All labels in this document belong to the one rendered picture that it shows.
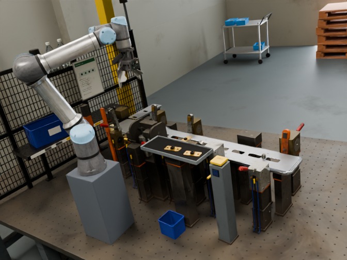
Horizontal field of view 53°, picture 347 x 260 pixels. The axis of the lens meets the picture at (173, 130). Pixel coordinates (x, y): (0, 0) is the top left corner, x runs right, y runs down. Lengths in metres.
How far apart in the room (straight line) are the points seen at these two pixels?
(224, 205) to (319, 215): 0.56
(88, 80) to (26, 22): 2.01
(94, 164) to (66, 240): 0.53
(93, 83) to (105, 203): 1.29
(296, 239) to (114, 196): 0.93
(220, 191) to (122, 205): 0.59
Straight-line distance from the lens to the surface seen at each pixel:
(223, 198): 1.66
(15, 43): 4.63
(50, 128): 2.52
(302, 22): 8.35
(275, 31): 8.55
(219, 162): 1.58
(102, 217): 1.88
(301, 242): 1.85
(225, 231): 1.80
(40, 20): 4.85
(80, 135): 1.74
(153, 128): 1.96
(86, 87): 2.86
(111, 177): 1.85
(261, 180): 1.71
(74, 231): 2.17
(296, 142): 1.99
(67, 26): 4.89
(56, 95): 1.83
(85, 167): 1.81
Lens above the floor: 1.96
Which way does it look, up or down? 24 degrees down
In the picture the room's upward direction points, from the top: 10 degrees counter-clockwise
